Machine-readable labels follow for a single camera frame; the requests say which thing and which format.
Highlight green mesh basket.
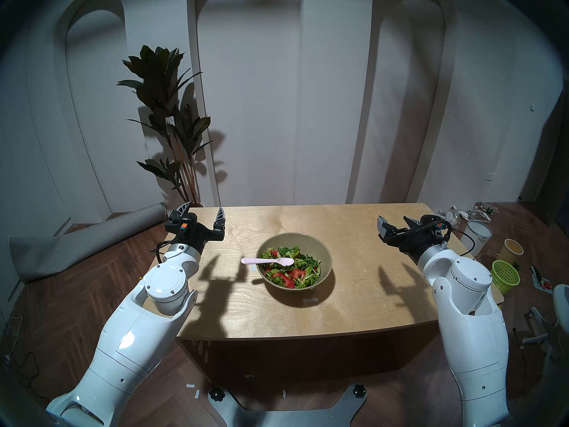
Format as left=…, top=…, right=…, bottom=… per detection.
left=489, top=260, right=521, bottom=295

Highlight white floor cable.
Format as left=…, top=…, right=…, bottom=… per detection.
left=0, top=308, right=24, bottom=356

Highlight white cutting board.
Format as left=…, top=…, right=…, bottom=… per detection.
left=531, top=270, right=554, bottom=294

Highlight beige paper cup bin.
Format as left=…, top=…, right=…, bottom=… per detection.
left=498, top=239, right=524, bottom=266

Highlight white swivel chair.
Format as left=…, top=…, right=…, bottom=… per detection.
left=520, top=284, right=569, bottom=378

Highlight white plastic bucket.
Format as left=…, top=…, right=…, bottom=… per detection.
left=460, top=221, right=493, bottom=257

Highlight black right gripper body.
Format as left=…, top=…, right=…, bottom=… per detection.
left=388, top=228, right=445, bottom=263

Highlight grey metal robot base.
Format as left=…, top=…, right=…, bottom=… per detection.
left=208, top=384, right=369, bottom=427

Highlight pale pink white spoon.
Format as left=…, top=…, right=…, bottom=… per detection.
left=241, top=257, right=295, bottom=267

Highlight rolled grey floor mat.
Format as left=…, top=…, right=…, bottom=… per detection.
left=9, top=202, right=168, bottom=283

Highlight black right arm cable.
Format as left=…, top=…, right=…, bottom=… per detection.
left=409, top=222, right=476, bottom=258

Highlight crumpled white plastic wrappers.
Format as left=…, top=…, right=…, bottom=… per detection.
left=436, top=205, right=473, bottom=227

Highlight mixed green salad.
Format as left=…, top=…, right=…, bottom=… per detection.
left=260, top=246, right=321, bottom=290

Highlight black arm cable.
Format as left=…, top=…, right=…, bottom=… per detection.
left=151, top=242, right=178, bottom=264
left=409, top=222, right=476, bottom=258

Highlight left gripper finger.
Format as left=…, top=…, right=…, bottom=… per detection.
left=164, top=201, right=193, bottom=234
left=205, top=206, right=226, bottom=242

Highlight beige green salad bowl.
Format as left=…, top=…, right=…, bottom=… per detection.
left=256, top=233, right=333, bottom=290

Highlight tall dark green potted plant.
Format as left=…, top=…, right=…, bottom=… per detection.
left=116, top=45, right=214, bottom=208

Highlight black floor cable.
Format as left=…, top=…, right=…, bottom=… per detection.
left=11, top=350, right=52, bottom=407

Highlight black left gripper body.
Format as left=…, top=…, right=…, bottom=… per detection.
left=170, top=224, right=210, bottom=254

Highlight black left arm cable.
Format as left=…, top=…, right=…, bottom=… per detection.
left=151, top=242, right=178, bottom=264

